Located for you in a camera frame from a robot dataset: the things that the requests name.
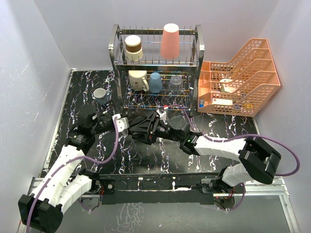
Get black mug white inside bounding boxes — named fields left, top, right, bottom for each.
left=128, top=116, right=156, bottom=145

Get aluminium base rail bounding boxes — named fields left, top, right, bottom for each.
left=18, top=170, right=299, bottom=233

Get light blue plastic cup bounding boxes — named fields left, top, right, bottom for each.
left=149, top=72, right=162, bottom=93

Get cream and brown cup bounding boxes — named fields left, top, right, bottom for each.
left=125, top=35, right=143, bottom=61

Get grey-blue mug with handle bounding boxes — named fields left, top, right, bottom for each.
left=93, top=88, right=112, bottom=105

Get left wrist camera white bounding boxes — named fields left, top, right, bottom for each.
left=112, top=114, right=129, bottom=136

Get items in organizer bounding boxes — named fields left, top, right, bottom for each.
left=198, top=80, right=254, bottom=107

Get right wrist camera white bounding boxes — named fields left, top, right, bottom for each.
left=156, top=105, right=168, bottom=123

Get purple cable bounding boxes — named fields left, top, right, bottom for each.
left=25, top=115, right=120, bottom=233
left=164, top=103, right=301, bottom=212

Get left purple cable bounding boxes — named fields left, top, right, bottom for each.
left=25, top=115, right=120, bottom=233

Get cream ceramic mug green inside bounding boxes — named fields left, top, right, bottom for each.
left=128, top=70, right=149, bottom=92

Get tall pink plastic cup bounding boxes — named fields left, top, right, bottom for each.
left=160, top=23, right=179, bottom=60

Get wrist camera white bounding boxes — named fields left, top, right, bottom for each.
left=156, top=105, right=168, bottom=123
left=112, top=114, right=129, bottom=136

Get clear glass cup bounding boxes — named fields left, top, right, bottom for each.
left=168, top=76, right=183, bottom=95

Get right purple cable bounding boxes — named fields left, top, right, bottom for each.
left=164, top=103, right=301, bottom=212

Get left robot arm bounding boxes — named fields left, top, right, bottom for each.
left=18, top=110, right=121, bottom=233

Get steel two-tier dish rack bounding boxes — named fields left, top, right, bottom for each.
left=108, top=24, right=205, bottom=116

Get orange plastic file organizer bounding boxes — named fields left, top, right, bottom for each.
left=197, top=38, right=281, bottom=117

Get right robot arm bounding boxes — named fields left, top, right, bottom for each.
left=149, top=116, right=281, bottom=193

